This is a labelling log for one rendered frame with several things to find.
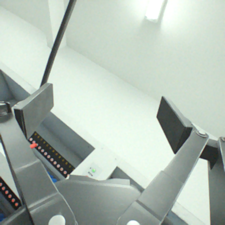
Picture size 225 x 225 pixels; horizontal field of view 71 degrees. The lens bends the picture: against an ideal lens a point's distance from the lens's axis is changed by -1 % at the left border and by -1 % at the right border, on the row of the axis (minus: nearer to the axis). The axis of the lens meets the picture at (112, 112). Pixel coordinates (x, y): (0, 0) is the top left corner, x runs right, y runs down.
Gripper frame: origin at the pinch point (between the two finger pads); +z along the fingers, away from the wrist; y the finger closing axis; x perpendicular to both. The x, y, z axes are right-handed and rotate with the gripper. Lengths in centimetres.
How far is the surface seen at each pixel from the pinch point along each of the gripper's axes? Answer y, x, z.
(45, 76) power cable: -28, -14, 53
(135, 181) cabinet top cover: 11.8, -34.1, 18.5
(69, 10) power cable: -18, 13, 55
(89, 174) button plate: -2.7, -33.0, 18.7
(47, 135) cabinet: -27, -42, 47
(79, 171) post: -6.1, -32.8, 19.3
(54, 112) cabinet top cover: -20.0, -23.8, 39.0
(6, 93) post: -54, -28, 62
